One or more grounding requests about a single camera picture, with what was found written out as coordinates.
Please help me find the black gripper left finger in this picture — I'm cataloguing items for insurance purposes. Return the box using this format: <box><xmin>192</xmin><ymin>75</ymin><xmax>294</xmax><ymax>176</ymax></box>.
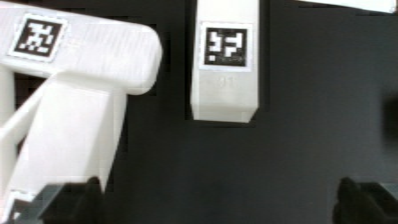
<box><xmin>39</xmin><ymin>177</ymin><xmax>105</xmax><ymax>224</ymax></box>

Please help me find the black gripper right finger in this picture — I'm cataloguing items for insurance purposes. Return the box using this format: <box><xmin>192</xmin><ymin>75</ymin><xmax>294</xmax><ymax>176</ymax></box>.
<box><xmin>334</xmin><ymin>177</ymin><xmax>398</xmax><ymax>224</ymax></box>

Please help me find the white chair nut peg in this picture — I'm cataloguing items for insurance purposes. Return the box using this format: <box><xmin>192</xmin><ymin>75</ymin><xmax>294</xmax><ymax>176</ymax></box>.
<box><xmin>190</xmin><ymin>0</ymin><xmax>260</xmax><ymax>123</ymax></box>

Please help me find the white chair back frame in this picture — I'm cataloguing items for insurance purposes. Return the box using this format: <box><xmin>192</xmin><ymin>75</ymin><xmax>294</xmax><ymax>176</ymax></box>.
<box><xmin>0</xmin><ymin>0</ymin><xmax>162</xmax><ymax>224</ymax></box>

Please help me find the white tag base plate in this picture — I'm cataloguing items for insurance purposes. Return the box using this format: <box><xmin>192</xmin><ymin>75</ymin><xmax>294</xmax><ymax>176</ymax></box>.
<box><xmin>299</xmin><ymin>0</ymin><xmax>398</xmax><ymax>13</ymax></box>

